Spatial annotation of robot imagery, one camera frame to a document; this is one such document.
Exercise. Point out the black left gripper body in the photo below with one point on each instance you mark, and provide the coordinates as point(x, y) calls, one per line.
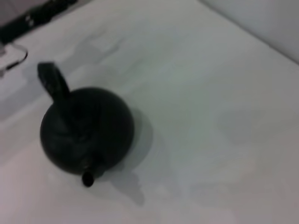
point(32, 18)

